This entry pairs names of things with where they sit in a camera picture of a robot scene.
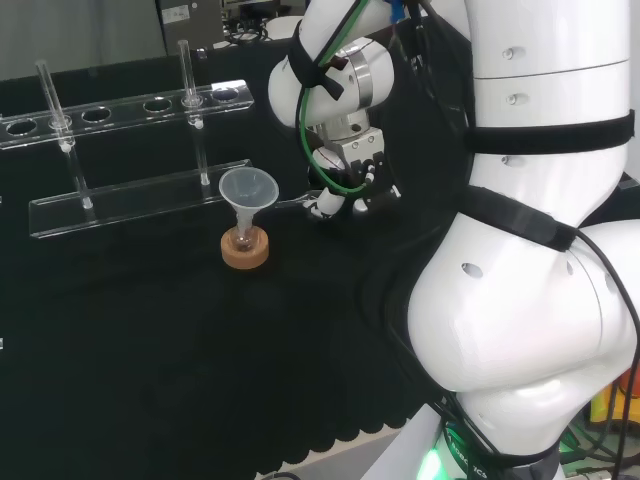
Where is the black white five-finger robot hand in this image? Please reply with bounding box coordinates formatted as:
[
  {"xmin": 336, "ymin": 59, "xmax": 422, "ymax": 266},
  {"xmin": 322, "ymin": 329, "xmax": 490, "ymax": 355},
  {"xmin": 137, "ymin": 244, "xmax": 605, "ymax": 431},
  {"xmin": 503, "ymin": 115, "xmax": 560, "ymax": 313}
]
[{"xmin": 304, "ymin": 124, "xmax": 403, "ymax": 220}]

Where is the clear glass weighing funnel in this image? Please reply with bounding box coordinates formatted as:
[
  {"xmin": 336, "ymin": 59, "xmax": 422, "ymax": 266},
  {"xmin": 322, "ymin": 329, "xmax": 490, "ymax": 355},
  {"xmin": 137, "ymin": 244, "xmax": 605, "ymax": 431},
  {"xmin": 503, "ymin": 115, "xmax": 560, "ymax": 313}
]
[{"xmin": 273, "ymin": 195, "xmax": 321, "ymax": 211}]

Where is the translucent plastic funnel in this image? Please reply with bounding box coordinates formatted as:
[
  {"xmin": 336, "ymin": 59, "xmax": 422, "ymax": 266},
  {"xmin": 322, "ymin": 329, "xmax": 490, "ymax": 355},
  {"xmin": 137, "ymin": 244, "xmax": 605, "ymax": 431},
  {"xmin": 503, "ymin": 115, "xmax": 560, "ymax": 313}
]
[{"xmin": 218, "ymin": 168, "xmax": 280, "ymax": 237}]

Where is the clear acrylic funnel stand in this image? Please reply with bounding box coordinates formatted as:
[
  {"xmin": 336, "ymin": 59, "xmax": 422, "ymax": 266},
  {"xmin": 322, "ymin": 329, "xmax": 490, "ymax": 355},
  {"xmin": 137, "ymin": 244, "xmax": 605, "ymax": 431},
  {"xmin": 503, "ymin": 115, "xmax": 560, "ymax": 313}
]
[{"xmin": 0, "ymin": 39, "xmax": 257, "ymax": 240}]

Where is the small round-bottom glass flask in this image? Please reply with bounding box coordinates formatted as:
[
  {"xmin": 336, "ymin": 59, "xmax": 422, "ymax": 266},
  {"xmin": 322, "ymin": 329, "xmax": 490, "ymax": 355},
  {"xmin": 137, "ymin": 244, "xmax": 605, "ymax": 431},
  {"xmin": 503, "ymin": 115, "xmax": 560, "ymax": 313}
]
[{"xmin": 234, "ymin": 219, "xmax": 257, "ymax": 252}]

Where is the black bench cloth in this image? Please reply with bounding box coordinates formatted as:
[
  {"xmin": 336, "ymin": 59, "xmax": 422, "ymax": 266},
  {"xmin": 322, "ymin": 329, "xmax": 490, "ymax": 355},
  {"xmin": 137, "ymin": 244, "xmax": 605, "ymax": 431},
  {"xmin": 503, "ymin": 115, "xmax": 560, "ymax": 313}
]
[{"xmin": 0, "ymin": 28, "xmax": 476, "ymax": 480}]

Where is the green cable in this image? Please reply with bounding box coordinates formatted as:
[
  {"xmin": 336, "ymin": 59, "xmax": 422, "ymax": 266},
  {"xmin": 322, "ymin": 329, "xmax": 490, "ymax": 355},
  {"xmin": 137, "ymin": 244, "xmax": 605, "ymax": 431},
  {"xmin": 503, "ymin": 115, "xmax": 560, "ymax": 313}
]
[{"xmin": 296, "ymin": 0, "xmax": 372, "ymax": 195}]

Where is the cork ring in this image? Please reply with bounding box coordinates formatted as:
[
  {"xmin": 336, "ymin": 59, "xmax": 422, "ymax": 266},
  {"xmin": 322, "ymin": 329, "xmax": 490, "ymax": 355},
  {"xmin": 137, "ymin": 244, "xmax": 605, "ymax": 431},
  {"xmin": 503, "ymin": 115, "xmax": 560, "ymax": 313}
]
[{"xmin": 220, "ymin": 225, "xmax": 272, "ymax": 271}]

